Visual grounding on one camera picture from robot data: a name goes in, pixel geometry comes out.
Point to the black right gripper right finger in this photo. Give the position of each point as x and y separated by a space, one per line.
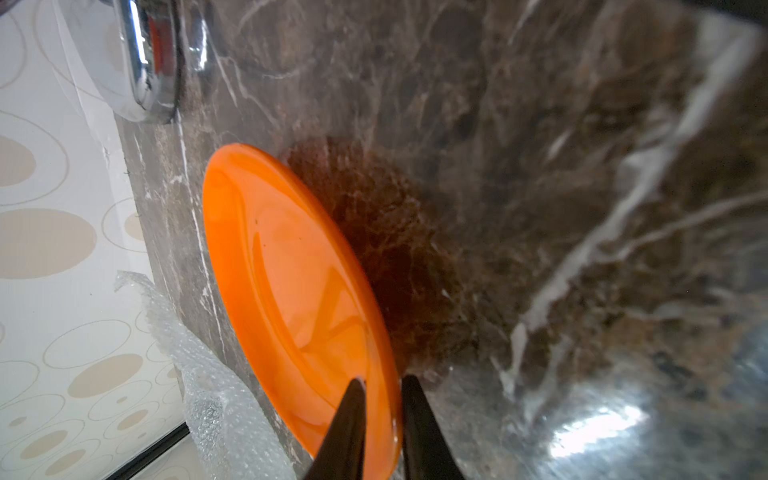
426 453

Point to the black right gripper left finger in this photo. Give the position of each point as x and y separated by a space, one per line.
342 453

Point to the bubble wrap sheet around orange plate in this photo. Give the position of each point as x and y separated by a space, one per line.
233 436

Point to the orange dinner plate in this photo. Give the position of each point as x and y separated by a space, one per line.
299 302

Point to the black frame post back right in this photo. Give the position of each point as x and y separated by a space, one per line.
149 455

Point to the chrome wire mug tree stand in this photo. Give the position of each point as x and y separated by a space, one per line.
134 55

